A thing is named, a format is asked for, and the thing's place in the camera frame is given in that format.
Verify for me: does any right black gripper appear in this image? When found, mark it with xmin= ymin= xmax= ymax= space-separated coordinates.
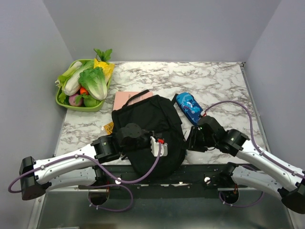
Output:
xmin=181 ymin=125 xmax=217 ymax=152

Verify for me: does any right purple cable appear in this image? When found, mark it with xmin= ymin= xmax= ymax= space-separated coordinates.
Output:
xmin=202 ymin=100 xmax=305 ymax=208

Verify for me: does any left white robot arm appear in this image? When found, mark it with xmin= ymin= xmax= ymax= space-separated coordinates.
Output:
xmin=19 ymin=123 xmax=158 ymax=200

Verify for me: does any pink radish toy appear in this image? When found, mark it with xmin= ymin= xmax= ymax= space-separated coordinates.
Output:
xmin=69 ymin=94 xmax=83 ymax=107

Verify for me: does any black student backpack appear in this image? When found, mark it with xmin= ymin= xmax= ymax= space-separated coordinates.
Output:
xmin=112 ymin=95 xmax=186 ymax=179

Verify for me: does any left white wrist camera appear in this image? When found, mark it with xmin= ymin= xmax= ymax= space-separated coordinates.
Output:
xmin=150 ymin=136 xmax=168 ymax=157

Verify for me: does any white bok choy toy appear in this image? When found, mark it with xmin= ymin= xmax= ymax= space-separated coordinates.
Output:
xmin=55 ymin=60 xmax=94 ymax=96

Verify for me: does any blue patterned pencil case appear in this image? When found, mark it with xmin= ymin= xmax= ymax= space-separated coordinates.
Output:
xmin=176 ymin=92 xmax=203 ymax=125

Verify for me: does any orange treehouse book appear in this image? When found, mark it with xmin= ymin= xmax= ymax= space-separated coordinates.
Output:
xmin=102 ymin=122 xmax=114 ymax=135

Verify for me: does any orange carrot toy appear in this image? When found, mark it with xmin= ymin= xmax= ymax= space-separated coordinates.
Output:
xmin=79 ymin=87 xmax=89 ymax=96

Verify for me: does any purple cable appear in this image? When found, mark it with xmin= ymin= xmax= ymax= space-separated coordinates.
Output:
xmin=8 ymin=139 xmax=164 ymax=212
xmin=202 ymin=100 xmax=305 ymax=208

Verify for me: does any yellow leafy vegetable toy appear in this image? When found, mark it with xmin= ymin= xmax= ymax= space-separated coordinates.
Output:
xmin=93 ymin=58 xmax=115 ymax=83

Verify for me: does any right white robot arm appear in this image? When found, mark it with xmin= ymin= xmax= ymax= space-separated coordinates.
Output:
xmin=184 ymin=116 xmax=305 ymax=214

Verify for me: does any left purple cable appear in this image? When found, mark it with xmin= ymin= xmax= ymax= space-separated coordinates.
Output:
xmin=8 ymin=139 xmax=164 ymax=212

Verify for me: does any green round vegetable toy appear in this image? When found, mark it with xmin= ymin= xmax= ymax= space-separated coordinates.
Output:
xmin=83 ymin=95 xmax=101 ymax=107

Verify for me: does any pink notebook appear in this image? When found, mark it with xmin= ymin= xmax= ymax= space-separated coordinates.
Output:
xmin=113 ymin=92 xmax=153 ymax=110

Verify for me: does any green plastic basket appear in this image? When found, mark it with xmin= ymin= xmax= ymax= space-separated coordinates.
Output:
xmin=55 ymin=59 xmax=115 ymax=112

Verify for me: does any green lettuce toy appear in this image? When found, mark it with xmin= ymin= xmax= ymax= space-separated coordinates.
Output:
xmin=78 ymin=67 xmax=108 ymax=101

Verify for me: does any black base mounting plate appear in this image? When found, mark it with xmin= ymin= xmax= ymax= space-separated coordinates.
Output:
xmin=88 ymin=164 xmax=239 ymax=205

